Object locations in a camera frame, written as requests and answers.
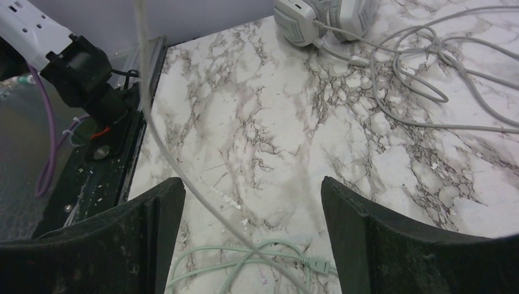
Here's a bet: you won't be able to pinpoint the grey headphone cable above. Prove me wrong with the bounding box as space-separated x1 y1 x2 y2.
312 6 519 135

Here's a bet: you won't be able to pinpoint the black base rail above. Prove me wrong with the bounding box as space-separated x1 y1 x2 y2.
32 83 146 239

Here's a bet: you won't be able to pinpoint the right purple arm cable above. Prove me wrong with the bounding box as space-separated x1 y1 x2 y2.
26 62 88 198

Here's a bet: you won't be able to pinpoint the grey headphones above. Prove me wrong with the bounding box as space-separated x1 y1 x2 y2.
274 0 379 47

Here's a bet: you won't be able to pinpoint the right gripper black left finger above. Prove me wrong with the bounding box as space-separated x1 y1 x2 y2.
1 178 186 293

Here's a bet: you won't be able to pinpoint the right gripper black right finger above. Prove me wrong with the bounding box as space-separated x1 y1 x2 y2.
321 176 518 293

